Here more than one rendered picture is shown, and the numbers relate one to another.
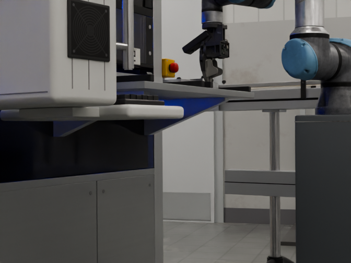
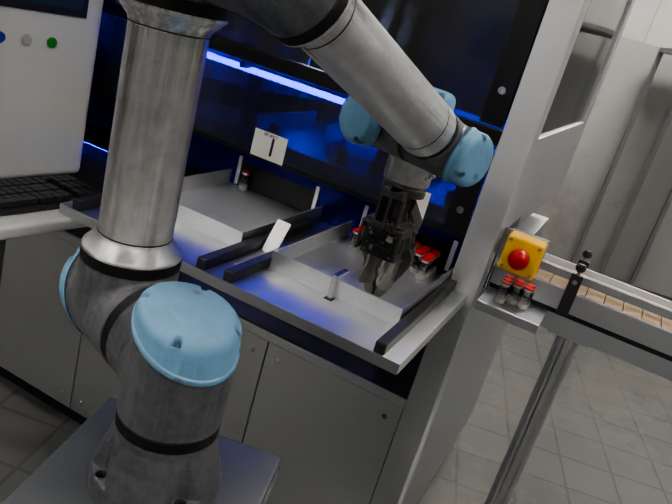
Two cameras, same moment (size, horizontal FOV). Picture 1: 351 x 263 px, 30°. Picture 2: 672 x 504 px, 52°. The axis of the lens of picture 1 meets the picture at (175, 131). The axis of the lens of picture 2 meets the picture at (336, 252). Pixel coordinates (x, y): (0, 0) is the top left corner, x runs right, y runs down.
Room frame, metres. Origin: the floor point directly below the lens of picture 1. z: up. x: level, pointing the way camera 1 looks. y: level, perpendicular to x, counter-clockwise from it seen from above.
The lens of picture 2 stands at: (2.03, -1.17, 1.36)
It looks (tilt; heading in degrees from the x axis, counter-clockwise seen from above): 20 degrees down; 79
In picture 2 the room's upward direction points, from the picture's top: 16 degrees clockwise
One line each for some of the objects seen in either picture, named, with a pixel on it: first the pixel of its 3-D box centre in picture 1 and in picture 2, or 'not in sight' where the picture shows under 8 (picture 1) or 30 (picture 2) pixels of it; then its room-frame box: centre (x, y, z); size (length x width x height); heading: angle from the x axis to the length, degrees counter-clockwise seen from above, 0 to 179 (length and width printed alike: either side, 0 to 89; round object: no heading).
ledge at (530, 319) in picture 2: not in sight; (512, 307); (2.66, 0.07, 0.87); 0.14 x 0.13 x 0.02; 59
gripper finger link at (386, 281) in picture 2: (214, 72); (383, 281); (2.32, -0.14, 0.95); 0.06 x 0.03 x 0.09; 59
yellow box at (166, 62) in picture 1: (163, 68); (523, 254); (2.62, 0.05, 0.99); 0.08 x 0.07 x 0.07; 59
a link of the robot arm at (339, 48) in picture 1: (338, 61); (178, 356); (2.02, -0.50, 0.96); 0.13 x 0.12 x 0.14; 127
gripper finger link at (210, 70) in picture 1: (210, 72); (366, 274); (2.29, -0.13, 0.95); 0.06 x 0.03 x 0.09; 59
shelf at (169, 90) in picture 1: (143, 93); (282, 251); (2.17, 0.10, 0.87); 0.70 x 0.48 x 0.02; 149
